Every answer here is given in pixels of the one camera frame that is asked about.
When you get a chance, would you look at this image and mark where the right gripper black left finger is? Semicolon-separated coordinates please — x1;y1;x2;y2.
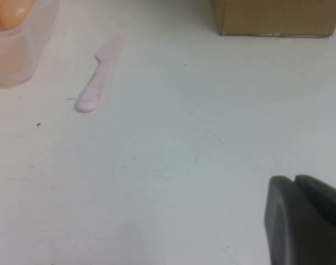
264;175;336;265

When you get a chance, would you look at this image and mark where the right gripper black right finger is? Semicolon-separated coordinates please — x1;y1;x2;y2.
294;174;336;224

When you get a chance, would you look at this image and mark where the clear plastic egg box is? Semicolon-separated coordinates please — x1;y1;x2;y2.
0;0;60;89

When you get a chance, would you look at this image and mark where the brown cardboard box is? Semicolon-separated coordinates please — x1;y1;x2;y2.
211;0;336;38

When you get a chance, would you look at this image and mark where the beige plastic egg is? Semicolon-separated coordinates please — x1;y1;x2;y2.
0;0;36;28

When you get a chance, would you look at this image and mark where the pink plastic knife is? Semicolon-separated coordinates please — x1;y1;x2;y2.
75;34;126;114

